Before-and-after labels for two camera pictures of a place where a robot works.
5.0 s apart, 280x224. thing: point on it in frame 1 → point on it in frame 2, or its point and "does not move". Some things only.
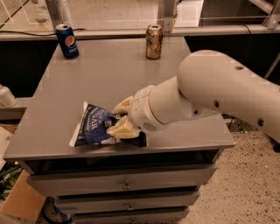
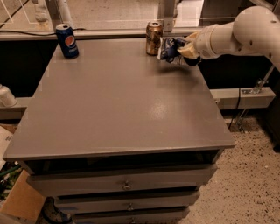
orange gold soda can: [154, 38] does not move
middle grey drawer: [129, 202] does not move
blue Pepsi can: [66, 37] does not move
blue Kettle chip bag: [91, 129] → [169, 50]
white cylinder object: [6, 97] does not move
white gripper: [142, 109] → [203, 44]
